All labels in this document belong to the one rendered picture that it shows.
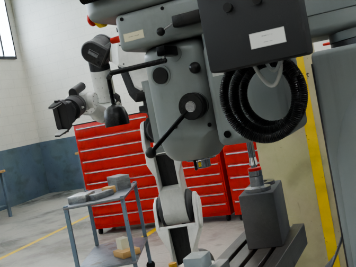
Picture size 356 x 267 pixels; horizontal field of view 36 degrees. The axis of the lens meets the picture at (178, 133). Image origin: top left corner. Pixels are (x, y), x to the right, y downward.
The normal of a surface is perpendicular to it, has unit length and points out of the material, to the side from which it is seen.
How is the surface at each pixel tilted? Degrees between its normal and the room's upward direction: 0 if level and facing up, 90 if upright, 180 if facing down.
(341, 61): 90
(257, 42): 90
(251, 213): 90
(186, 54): 90
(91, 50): 106
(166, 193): 100
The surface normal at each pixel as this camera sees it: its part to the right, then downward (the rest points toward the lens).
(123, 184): 0.50, -0.05
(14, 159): 0.90, -0.15
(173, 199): -0.19, 0.02
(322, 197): -0.39, 0.12
